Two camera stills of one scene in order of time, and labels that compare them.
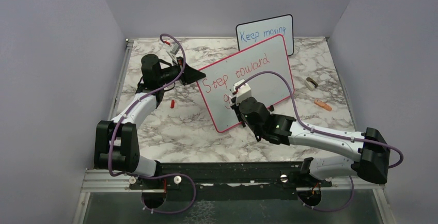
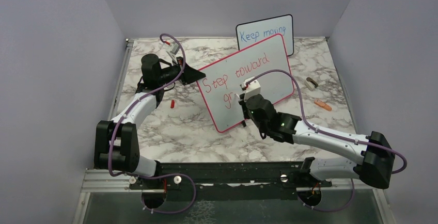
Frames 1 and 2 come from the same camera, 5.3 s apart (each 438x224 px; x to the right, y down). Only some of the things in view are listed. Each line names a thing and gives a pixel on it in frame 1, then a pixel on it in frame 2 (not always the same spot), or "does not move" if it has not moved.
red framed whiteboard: (216, 86) does not move
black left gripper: (190, 75) does not move
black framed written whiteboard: (250, 33) does not move
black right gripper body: (236, 109) to (242, 101)
